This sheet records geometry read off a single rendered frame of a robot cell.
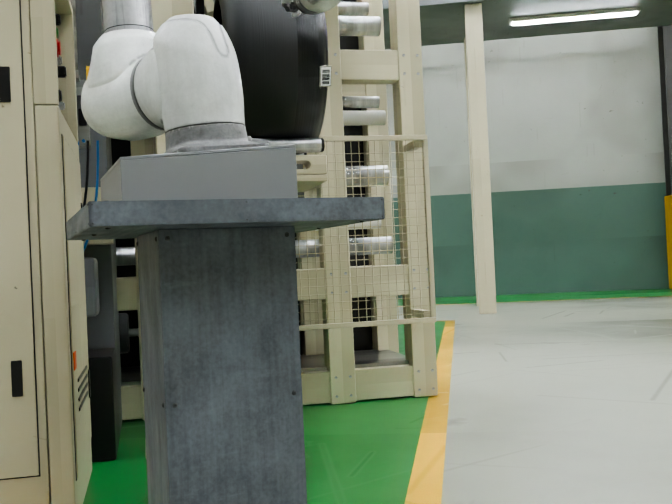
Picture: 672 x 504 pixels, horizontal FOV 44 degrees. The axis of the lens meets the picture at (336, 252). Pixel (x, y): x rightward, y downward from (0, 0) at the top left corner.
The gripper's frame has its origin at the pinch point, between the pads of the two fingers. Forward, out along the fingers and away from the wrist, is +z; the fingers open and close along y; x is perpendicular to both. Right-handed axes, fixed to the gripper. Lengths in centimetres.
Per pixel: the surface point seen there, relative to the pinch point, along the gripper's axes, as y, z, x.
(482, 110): -270, 508, 11
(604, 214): -558, 774, 141
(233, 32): 16.0, 13.0, 4.6
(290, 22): -0.2, 10.9, 1.9
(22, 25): 66, -41, 10
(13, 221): 70, -48, 51
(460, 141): -387, 857, 41
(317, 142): -8.9, 18.2, 36.2
